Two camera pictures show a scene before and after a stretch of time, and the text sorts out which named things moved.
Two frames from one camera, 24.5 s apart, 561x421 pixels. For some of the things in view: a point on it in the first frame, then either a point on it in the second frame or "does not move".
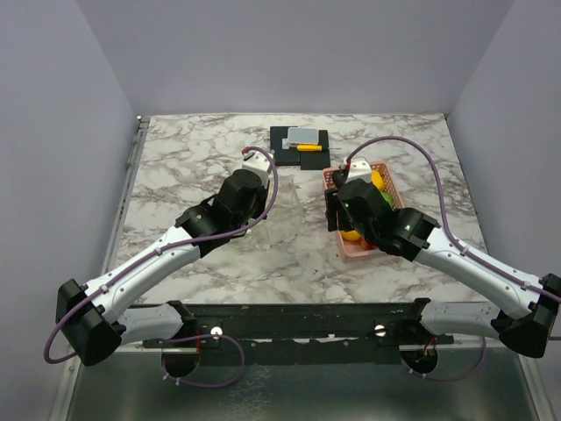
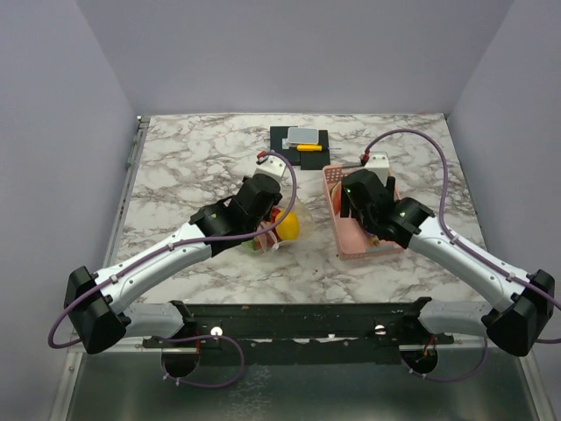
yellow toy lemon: x=351 y=235 → x=288 y=228
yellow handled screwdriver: x=314 y=147 does not move
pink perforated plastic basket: x=353 y=251 does not move
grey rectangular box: x=302 y=135 does not move
